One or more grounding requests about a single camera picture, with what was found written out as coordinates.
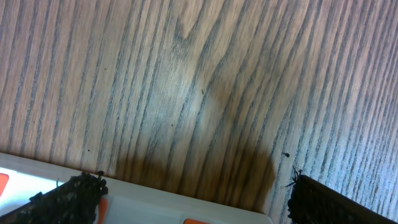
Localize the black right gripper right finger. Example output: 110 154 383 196
287 169 397 224

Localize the white power strip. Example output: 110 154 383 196
1 154 272 224

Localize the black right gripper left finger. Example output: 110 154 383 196
1 170 108 224

